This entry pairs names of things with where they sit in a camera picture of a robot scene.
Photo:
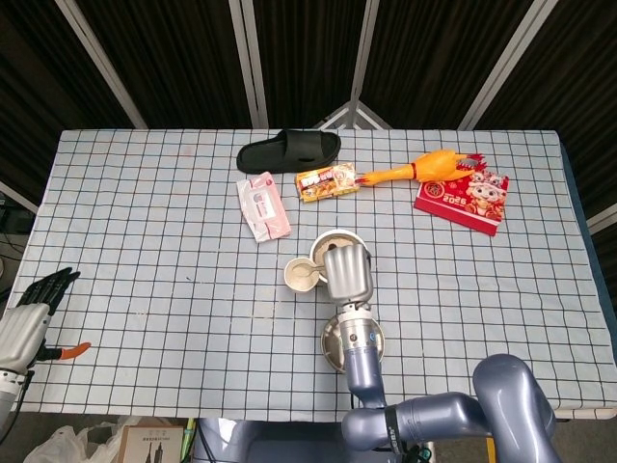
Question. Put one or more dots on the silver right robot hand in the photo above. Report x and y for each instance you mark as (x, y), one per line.
(349, 275)

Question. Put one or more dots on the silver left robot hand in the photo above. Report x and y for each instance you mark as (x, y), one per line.
(21, 333)

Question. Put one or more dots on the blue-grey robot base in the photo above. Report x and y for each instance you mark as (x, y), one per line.
(270, 441)

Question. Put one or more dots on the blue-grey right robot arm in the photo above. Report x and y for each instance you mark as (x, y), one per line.
(434, 415)

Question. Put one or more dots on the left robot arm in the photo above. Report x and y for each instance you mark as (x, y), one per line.
(7, 390)

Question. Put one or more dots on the steel bowl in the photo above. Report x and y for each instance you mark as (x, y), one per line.
(315, 243)

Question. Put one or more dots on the white paper cup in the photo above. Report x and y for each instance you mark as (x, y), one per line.
(299, 285)

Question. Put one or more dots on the steel plate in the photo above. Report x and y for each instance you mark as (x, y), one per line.
(331, 337)

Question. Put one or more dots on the orange snack packet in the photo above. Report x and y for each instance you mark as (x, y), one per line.
(328, 182)

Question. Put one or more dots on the pink wet wipes pack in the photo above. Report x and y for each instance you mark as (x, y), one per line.
(262, 205)

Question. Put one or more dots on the white plastic bag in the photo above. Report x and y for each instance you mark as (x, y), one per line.
(72, 446)

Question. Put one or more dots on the red 2026 desk calendar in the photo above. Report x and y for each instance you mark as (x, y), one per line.
(458, 200)

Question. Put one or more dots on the black slipper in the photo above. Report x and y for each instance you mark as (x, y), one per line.
(289, 149)

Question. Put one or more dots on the yellow rubber chicken toy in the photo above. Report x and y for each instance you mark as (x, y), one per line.
(434, 164)

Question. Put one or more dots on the blue checked tablecloth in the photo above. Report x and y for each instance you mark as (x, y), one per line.
(144, 217)

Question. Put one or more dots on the brown cardboard box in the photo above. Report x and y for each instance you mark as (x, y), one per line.
(149, 446)

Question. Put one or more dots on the dark folding partition screen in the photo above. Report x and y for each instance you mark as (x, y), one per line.
(183, 58)

